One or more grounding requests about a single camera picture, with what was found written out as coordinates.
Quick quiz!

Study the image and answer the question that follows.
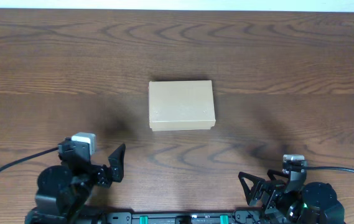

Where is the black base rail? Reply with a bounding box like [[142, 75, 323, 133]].
[[101, 210, 271, 224]]

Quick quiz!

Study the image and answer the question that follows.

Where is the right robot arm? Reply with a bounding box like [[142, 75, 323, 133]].
[[233, 169, 345, 224]]

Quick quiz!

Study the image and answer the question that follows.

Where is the cardboard box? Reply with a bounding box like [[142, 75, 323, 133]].
[[148, 80, 216, 131]]

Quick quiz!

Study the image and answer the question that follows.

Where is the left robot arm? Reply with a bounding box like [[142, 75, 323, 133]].
[[25, 138, 126, 224]]

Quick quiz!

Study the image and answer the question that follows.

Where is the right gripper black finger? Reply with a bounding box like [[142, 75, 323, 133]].
[[267, 169, 289, 180], [238, 172, 266, 207]]

